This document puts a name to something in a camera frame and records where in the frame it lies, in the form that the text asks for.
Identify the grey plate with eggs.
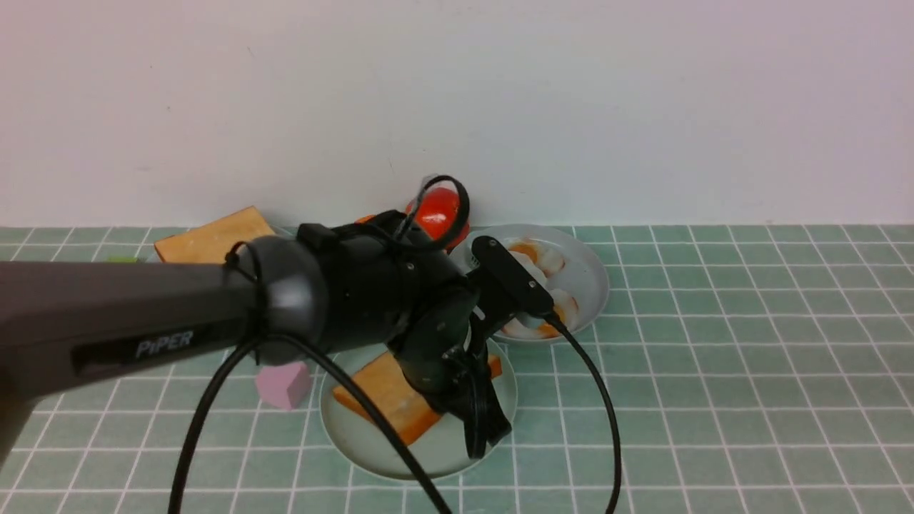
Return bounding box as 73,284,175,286
450,224,610,335

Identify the red tomato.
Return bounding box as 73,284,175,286
414,186,460,241

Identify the toast slice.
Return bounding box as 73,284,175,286
154,207,276,264
332,350,503,447

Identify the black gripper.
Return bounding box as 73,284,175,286
391,286,512,460

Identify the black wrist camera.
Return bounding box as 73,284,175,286
468,236,554,326

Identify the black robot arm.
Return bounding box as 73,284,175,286
1,211,511,458

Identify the pink cube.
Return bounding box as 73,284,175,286
254,361,313,412

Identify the black cable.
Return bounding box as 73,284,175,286
169,174,622,514

